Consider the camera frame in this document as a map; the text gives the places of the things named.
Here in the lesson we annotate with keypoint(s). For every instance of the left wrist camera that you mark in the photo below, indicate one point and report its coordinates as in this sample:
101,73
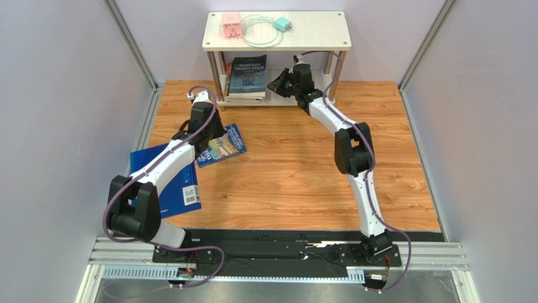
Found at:
202,96

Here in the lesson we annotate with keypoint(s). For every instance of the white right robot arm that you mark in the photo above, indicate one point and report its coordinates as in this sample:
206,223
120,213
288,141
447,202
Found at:
354,155

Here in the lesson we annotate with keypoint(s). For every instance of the dark nineteen eighty-four book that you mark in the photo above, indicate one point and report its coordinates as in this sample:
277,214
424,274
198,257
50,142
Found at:
249,74

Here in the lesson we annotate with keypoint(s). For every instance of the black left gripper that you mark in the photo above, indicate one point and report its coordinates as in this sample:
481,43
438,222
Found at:
220,130

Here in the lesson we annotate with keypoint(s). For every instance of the orange treehouse book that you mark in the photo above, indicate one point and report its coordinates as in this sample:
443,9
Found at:
228,69

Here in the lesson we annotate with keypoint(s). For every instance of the blue clip file folder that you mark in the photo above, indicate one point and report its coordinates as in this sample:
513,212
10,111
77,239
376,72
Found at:
181,195

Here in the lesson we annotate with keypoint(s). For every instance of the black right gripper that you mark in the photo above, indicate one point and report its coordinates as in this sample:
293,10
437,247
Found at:
284,84

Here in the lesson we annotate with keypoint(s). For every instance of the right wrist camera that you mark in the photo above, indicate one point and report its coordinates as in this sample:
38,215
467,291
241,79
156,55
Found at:
298,59

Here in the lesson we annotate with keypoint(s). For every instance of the mint green charger plug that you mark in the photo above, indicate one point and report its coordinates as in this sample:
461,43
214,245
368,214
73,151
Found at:
282,24

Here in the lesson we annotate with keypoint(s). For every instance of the pink power cube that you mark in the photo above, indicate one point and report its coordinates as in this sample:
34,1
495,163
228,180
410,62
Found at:
232,25

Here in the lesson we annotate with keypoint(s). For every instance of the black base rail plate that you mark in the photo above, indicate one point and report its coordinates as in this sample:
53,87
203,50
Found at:
219,253

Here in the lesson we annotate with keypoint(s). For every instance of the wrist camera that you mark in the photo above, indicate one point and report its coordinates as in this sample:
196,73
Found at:
202,96
298,59

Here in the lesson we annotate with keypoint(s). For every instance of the white two-tier shelf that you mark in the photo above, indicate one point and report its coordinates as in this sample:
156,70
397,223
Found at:
310,31

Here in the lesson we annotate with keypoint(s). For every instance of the light blue treehouse book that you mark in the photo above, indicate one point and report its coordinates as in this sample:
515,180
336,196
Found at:
248,101

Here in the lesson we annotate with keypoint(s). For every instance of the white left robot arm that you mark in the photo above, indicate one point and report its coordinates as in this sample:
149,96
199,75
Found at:
133,211

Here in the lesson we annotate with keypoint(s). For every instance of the blue 91-storey treehouse book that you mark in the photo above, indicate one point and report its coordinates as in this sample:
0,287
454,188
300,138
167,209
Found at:
231,144

